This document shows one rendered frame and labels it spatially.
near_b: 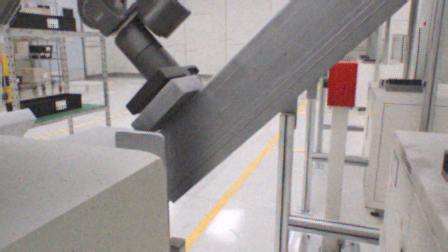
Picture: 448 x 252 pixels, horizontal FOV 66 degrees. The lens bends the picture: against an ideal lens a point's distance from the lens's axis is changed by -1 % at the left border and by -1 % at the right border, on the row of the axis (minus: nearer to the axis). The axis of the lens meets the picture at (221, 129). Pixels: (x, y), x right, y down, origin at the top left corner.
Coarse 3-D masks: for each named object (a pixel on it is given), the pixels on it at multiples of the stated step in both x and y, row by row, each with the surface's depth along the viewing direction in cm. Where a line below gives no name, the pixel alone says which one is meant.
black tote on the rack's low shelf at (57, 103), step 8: (48, 96) 273; (56, 96) 281; (64, 96) 289; (72, 96) 275; (80, 96) 284; (8, 104) 237; (24, 104) 234; (32, 104) 240; (40, 104) 247; (48, 104) 254; (56, 104) 260; (64, 104) 268; (72, 104) 276; (80, 104) 284; (32, 112) 241; (40, 112) 248; (48, 112) 254; (56, 112) 261
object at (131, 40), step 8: (136, 16) 54; (128, 24) 54; (136, 24) 55; (120, 32) 54; (128, 32) 54; (136, 32) 54; (144, 32) 55; (152, 32) 54; (120, 40) 55; (128, 40) 54; (136, 40) 54; (144, 40) 54; (152, 40) 55; (120, 48) 56; (128, 48) 54; (136, 48) 54; (144, 48) 54; (128, 56) 55; (136, 56) 54
